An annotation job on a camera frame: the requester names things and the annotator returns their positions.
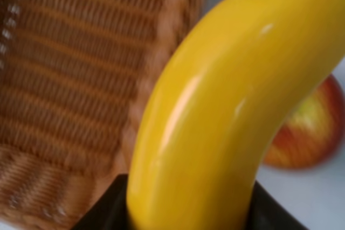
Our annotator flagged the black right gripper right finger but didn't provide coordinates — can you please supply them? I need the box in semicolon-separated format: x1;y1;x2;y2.
246;182;307;230

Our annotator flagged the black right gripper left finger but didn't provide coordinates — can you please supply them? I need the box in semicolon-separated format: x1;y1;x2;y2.
73;175;129;230

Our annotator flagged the yellow banana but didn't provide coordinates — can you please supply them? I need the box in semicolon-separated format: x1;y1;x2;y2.
127;0;344;229

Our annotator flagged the brown wicker basket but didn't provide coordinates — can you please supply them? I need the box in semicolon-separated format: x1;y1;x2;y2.
1;0;204;229

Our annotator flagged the red apple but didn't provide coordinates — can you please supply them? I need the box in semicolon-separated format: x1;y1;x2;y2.
264;75;344;170

